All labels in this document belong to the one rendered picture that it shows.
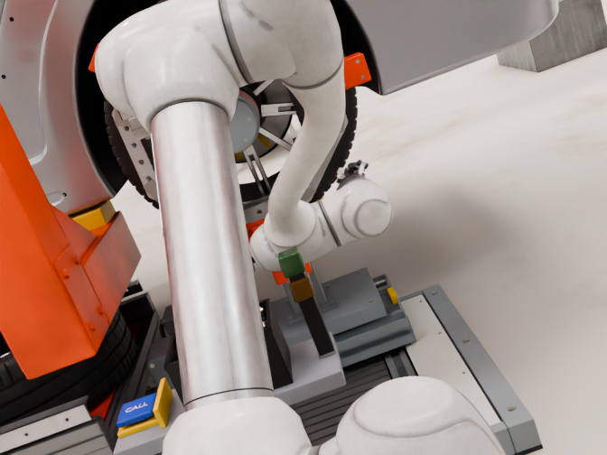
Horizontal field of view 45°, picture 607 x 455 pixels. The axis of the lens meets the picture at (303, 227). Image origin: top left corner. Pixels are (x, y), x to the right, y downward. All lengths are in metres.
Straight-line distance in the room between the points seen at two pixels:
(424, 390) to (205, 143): 0.39
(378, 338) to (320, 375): 0.76
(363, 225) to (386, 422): 0.73
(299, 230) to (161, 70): 0.54
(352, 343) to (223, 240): 1.24
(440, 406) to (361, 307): 1.37
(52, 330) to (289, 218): 0.59
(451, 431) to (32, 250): 1.08
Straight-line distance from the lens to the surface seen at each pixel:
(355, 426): 0.70
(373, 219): 1.37
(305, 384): 1.29
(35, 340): 1.65
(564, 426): 1.77
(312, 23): 0.95
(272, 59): 0.97
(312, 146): 1.19
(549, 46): 5.63
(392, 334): 2.05
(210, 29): 0.96
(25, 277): 1.60
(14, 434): 1.87
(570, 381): 1.91
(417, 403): 0.70
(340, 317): 2.04
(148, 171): 1.87
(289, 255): 1.27
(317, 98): 1.07
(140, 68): 0.96
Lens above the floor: 1.05
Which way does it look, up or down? 16 degrees down
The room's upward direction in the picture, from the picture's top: 21 degrees counter-clockwise
